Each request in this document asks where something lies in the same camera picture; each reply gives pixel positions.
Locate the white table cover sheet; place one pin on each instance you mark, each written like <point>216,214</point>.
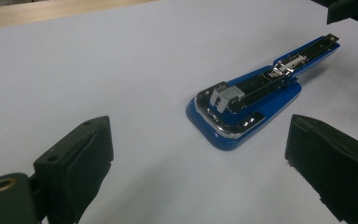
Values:
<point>105,77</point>

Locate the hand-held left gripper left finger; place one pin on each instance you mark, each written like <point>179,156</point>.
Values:
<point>74,168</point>

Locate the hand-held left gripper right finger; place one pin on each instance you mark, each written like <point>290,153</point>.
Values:
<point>332,165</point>

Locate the blue stapler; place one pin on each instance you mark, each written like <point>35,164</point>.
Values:
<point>261,115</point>

